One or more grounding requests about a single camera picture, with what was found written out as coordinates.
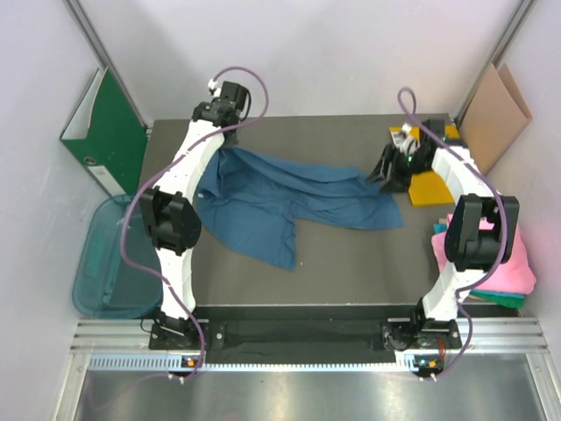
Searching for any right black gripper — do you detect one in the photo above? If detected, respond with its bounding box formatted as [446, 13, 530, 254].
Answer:
[365, 144, 430, 195]

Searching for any blue t shirt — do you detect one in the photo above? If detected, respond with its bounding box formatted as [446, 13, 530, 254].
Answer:
[196, 147, 403, 271]

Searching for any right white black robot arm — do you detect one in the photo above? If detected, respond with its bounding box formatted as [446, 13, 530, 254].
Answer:
[368, 119, 520, 352]

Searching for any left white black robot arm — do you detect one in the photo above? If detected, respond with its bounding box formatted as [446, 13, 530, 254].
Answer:
[139, 81, 252, 350]

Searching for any yellow padded envelope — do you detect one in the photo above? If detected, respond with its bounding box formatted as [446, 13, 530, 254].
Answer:
[389, 124, 454, 207]

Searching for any brown cardboard folder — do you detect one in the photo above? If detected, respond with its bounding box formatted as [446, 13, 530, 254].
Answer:
[460, 64, 533, 175]

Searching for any green folded t shirt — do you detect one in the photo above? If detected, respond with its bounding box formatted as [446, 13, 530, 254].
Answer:
[472, 291, 526, 309]

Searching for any teal transparent plastic bin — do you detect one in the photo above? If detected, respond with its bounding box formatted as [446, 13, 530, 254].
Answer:
[72, 195, 163, 319]

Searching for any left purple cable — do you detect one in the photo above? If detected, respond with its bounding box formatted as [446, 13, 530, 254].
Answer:
[85, 66, 270, 411]

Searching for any green ring binder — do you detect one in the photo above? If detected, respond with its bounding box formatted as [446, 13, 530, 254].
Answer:
[60, 69, 147, 196]

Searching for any aluminium front rail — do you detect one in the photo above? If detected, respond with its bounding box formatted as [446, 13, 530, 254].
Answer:
[53, 307, 560, 420]

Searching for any left aluminium corner post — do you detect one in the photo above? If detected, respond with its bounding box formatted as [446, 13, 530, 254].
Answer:
[62, 0, 149, 131]

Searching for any aluminium corner post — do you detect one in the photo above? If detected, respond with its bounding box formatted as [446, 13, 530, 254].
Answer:
[62, 0, 149, 131]
[453, 0, 538, 127]

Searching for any right aluminium corner post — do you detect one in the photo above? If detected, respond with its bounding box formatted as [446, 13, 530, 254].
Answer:
[453, 0, 538, 127]

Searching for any grey slotted cable duct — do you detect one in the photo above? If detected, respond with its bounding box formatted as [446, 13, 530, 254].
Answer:
[88, 353, 441, 373]

